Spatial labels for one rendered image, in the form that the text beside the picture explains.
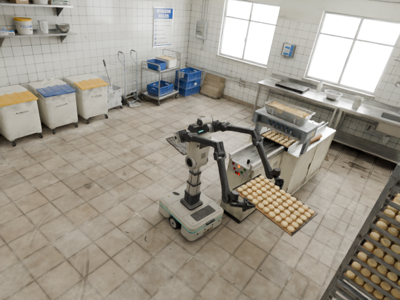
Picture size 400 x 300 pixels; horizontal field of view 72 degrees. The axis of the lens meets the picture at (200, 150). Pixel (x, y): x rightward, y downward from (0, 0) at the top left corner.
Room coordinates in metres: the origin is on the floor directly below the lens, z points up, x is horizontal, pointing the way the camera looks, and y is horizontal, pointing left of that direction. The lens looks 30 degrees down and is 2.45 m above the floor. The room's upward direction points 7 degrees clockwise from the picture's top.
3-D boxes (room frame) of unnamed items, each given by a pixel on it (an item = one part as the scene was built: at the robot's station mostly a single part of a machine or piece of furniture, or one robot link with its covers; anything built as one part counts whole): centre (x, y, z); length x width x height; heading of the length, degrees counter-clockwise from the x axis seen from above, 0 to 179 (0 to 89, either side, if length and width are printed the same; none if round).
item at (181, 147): (4.31, 0.30, 0.01); 0.60 x 0.40 x 0.03; 39
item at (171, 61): (6.58, 1.06, 0.89); 0.44 x 0.36 x 0.20; 64
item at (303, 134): (3.24, -1.02, 1.01); 0.72 x 0.33 x 0.34; 50
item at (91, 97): (4.95, 2.28, 0.38); 0.64 x 0.54 x 0.77; 53
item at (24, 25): (4.39, 2.91, 1.67); 0.25 x 0.24 x 0.21; 146
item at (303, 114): (3.23, -1.02, 1.28); 0.54 x 0.27 x 0.06; 50
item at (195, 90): (7.16, 0.55, 0.10); 0.60 x 0.40 x 0.20; 143
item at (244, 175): (2.57, -0.46, 0.77); 0.24 x 0.04 x 0.14; 50
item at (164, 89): (6.42, 1.14, 0.28); 0.56 x 0.38 x 0.20; 154
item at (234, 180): (2.85, -0.70, 0.45); 0.70 x 0.34 x 0.90; 140
